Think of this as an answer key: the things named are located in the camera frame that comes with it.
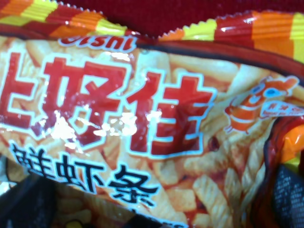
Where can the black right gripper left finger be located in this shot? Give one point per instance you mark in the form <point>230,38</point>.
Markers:
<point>29,204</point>

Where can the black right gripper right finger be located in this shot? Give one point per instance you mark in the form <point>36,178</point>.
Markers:
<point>288,198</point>

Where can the prawn cracker snack bag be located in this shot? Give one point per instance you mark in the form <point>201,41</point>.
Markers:
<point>186,130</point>

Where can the red tablecloth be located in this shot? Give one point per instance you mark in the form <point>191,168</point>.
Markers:
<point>155,17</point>

